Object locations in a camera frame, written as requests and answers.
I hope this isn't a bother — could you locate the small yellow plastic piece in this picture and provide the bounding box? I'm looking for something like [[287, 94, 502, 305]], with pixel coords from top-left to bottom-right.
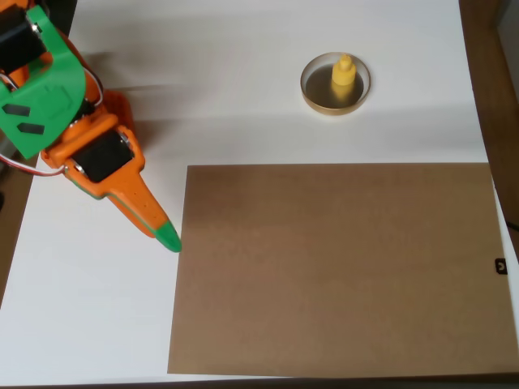
[[331, 54, 358, 88]]

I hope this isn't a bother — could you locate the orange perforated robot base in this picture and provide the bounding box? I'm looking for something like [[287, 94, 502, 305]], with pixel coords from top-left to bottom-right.
[[101, 89, 135, 135]]

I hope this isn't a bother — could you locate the round gold-rimmed dish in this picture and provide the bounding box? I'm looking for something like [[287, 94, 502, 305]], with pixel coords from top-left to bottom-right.
[[300, 51, 371, 118]]

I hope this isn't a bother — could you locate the large white sheet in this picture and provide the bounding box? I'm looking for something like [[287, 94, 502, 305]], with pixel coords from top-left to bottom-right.
[[0, 0, 519, 386]]

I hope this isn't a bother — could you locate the brown rectangular board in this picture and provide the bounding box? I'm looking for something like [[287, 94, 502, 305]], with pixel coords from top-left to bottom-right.
[[166, 162, 519, 376]]

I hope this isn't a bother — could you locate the white red servo cable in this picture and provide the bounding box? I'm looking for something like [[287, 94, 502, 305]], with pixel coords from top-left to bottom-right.
[[0, 152, 69, 178]]

